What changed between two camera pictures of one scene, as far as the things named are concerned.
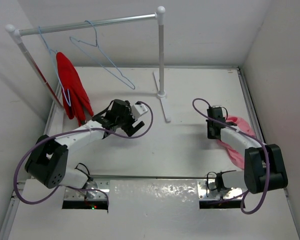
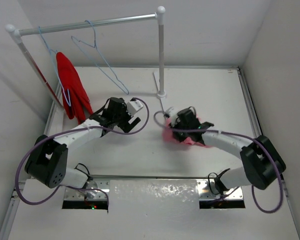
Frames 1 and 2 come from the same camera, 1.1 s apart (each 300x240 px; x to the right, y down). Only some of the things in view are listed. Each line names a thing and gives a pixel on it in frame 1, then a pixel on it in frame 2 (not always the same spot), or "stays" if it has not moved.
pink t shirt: (238, 158) → (168, 137)
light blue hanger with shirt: (67, 99) stays
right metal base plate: (207, 190) stays
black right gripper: (209, 136) → (179, 138)
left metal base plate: (71, 194) stays
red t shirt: (75, 101) stays
